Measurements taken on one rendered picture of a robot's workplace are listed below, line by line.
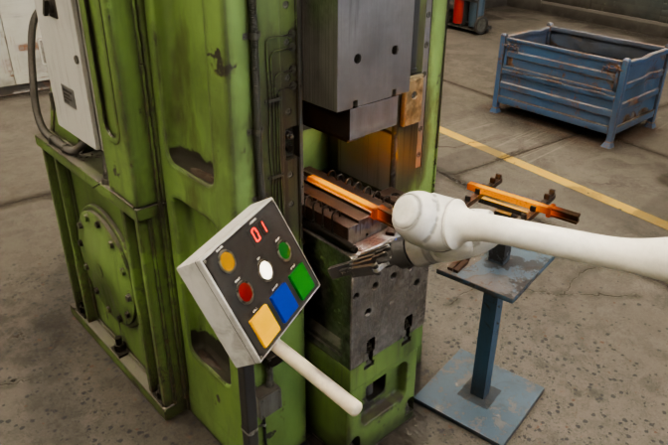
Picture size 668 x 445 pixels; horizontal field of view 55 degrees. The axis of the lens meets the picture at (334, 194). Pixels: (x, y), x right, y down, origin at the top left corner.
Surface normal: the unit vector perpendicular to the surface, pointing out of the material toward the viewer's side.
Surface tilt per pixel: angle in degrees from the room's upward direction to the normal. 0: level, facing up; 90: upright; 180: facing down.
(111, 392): 0
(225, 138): 89
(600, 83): 89
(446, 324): 0
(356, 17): 90
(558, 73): 89
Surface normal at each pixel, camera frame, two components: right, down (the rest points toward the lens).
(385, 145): -0.74, 0.29
